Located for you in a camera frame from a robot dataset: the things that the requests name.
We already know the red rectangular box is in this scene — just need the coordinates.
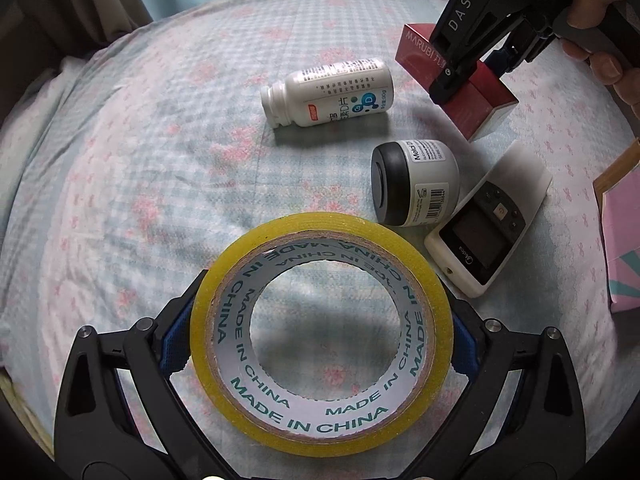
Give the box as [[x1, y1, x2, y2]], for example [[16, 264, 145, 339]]
[[395, 23, 518, 142]]

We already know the white pill bottle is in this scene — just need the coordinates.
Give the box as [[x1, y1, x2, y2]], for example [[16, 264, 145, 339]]
[[260, 58, 394, 128]]

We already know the white jar black lid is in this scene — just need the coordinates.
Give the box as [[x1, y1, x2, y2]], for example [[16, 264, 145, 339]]
[[371, 140, 460, 228]]

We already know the yellow tape roll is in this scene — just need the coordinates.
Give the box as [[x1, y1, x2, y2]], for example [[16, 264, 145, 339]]
[[189, 212, 452, 457]]

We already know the white remote control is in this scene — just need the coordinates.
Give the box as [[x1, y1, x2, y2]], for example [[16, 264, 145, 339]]
[[424, 141, 552, 298]]

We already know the person's right hand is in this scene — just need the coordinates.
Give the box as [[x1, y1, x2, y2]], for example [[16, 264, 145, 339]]
[[561, 0, 639, 118]]

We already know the open cardboard box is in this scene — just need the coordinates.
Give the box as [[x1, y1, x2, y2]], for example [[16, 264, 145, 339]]
[[593, 139, 640, 313]]

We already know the pastel checked bed quilt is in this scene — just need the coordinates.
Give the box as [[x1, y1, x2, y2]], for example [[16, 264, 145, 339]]
[[1, 0, 639, 451]]

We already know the brown curtain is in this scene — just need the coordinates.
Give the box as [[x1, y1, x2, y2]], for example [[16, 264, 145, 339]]
[[1, 0, 152, 117]]

